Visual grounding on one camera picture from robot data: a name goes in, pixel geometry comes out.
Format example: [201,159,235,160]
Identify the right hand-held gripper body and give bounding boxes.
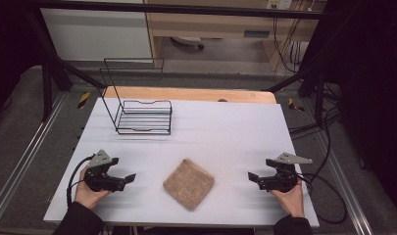
[258,152,313,194]

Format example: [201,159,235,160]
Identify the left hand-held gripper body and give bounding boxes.
[84,149,125,193]

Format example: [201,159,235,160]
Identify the black wire rack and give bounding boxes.
[99,58,174,136]

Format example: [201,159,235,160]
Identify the beige terry towel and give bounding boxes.
[162,158,216,212]

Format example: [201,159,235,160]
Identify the person's left hand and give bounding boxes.
[74,167,111,210]

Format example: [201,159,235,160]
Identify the person's right hand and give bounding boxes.
[271,178,306,218]

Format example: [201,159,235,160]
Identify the white foam board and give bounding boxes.
[43,97,321,228]

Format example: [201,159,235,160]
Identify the yellow black tape marker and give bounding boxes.
[287,97,305,113]
[76,92,91,110]

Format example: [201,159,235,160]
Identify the wooden table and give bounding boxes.
[102,85,278,105]

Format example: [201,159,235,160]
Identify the black curtain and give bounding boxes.
[0,0,45,116]
[326,0,397,210]

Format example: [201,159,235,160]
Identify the white chair base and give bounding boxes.
[171,36,206,51]

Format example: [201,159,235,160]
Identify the light wooden desk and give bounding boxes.
[143,0,327,71]

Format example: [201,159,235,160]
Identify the white power strip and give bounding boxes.
[265,0,293,10]

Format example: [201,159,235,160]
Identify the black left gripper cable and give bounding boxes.
[66,156,94,208]

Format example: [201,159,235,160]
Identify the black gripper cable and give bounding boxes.
[66,156,94,208]
[296,172,348,225]

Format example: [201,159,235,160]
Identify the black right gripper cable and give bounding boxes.
[296,172,348,225]

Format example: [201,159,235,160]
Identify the aluminium rail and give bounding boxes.
[0,92,69,216]
[313,130,374,235]

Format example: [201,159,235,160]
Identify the black floor cables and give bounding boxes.
[288,81,343,140]

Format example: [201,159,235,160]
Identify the hanging black cables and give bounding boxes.
[273,16,302,74]

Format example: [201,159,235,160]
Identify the black metal frame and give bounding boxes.
[23,0,337,123]

